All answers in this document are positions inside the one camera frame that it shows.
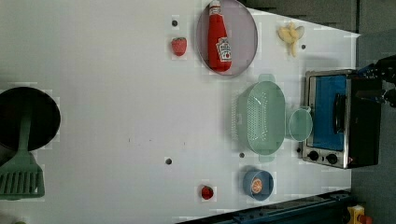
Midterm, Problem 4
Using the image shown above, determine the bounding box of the mint green plastic strainer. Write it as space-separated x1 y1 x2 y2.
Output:
234 74 286 162

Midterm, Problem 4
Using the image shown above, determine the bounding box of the red ketchup bottle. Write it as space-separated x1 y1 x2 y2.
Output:
207 0 232 72

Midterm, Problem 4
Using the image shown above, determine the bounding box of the pale red strawberry toy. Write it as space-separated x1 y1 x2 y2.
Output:
171 37 187 56

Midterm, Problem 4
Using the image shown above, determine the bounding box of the dark red strawberry toy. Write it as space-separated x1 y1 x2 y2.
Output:
201 186 214 200

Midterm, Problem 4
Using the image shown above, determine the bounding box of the grey round plate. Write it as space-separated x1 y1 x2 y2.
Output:
195 0 258 77

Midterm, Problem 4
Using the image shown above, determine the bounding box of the orange slice toy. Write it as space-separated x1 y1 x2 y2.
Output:
251 177 262 194

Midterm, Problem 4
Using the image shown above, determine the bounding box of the blue bowl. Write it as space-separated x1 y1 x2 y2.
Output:
243 170 274 202

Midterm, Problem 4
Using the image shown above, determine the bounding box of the mint green cup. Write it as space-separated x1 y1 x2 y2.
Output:
286 106 313 142

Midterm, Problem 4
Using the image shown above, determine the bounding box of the peeled banana toy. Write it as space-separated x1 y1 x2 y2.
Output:
277 21 304 57

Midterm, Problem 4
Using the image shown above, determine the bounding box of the black toaster oven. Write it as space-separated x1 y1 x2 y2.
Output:
302 69 382 169

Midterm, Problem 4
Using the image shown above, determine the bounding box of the black round pan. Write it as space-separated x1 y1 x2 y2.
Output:
0 87 61 151

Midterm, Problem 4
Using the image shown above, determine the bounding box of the green slotted spatula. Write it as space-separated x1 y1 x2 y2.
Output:
0 107 45 201

